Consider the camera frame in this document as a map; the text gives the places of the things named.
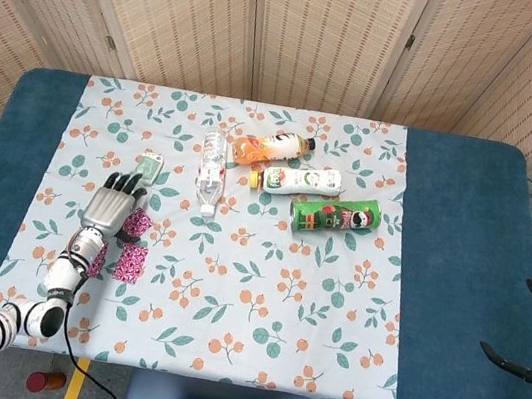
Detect floral leaf-and-fruit tablecloth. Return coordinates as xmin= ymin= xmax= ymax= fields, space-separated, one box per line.
xmin=0 ymin=61 xmax=441 ymax=399

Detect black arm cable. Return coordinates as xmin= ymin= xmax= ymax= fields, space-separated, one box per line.
xmin=49 ymin=301 xmax=143 ymax=399

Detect orange juice bottle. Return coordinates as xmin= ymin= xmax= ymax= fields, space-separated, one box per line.
xmin=228 ymin=123 xmax=319 ymax=177

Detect yellow floor tape strip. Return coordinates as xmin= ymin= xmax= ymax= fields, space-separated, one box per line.
xmin=61 ymin=356 xmax=93 ymax=399

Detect blue felt table cover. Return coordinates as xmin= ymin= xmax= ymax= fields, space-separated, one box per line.
xmin=0 ymin=59 xmax=532 ymax=399

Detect green chewing gum pack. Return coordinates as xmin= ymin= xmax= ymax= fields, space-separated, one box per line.
xmin=132 ymin=148 xmax=167 ymax=190

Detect robot left five-finger hand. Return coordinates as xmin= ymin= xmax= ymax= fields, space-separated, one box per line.
xmin=77 ymin=164 xmax=152 ymax=246

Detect white yellow-capped drink bottle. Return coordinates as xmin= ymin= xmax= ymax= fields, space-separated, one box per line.
xmin=246 ymin=156 xmax=345 ymax=206

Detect green Pringles can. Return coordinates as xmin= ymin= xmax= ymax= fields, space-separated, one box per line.
xmin=285 ymin=187 xmax=385 ymax=247

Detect red cylindrical can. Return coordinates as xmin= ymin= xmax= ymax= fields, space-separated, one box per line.
xmin=25 ymin=367 xmax=68 ymax=398

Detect clear plastic water bottle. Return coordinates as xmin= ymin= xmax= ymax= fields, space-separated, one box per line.
xmin=191 ymin=128 xmax=234 ymax=220

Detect pink patterned foil packet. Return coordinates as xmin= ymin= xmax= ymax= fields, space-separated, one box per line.
xmin=121 ymin=206 xmax=157 ymax=239
xmin=111 ymin=241 xmax=151 ymax=287
xmin=85 ymin=240 xmax=110 ymax=280

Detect woven folding screen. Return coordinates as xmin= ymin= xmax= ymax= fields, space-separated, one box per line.
xmin=0 ymin=0 xmax=532 ymax=251

